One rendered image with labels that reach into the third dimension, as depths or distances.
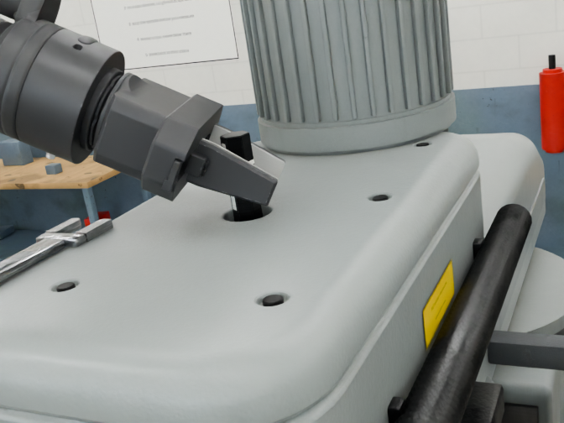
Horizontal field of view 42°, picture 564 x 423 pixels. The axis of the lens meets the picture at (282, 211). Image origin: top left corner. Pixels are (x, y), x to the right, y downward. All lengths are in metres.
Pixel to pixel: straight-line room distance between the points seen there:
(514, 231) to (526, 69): 4.07
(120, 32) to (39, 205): 1.88
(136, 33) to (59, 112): 5.25
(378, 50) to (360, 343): 0.33
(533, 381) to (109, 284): 0.66
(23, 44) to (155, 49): 5.16
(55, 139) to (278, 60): 0.24
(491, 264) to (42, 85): 0.37
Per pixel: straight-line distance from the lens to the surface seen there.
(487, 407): 0.66
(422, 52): 0.69
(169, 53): 5.62
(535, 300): 1.12
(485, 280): 0.60
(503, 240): 0.67
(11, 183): 5.79
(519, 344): 0.86
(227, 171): 0.51
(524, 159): 1.18
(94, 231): 0.56
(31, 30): 0.54
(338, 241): 0.46
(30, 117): 0.53
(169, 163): 0.48
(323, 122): 0.67
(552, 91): 4.61
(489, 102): 4.81
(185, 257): 0.48
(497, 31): 4.74
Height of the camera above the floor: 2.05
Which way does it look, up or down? 18 degrees down
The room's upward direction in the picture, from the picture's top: 9 degrees counter-clockwise
